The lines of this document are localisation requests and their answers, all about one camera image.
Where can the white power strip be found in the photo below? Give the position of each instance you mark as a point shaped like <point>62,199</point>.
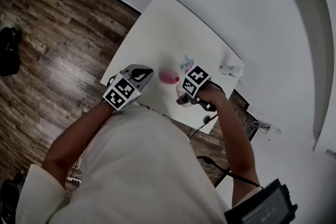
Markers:
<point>73,180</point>

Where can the colourful small toy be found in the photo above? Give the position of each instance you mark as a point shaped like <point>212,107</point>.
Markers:
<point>187,63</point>

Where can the person's right forearm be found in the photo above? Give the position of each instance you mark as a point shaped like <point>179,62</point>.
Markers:
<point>235,144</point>

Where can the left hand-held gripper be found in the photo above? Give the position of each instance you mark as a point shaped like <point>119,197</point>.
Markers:
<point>123,90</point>

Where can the black screen device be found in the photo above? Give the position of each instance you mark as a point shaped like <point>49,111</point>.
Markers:
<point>265,206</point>

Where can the person's white shirt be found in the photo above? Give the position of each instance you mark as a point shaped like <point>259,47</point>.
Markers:
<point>136,170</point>

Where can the black bag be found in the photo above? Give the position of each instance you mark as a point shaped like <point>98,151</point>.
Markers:
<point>9,52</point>

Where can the pink bowl container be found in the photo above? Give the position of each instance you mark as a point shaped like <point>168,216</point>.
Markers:
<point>168,76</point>

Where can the clear plastic bottle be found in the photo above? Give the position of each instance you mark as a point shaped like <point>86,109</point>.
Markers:
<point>231,70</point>

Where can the black shoe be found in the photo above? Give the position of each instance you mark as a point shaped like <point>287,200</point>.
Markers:
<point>9,198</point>

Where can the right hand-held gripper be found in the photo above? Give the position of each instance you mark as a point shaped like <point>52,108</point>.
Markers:
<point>195,80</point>

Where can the person's right hand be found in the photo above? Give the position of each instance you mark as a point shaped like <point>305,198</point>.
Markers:
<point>211,94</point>

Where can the person's left forearm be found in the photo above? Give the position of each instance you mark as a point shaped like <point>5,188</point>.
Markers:
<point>76,139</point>

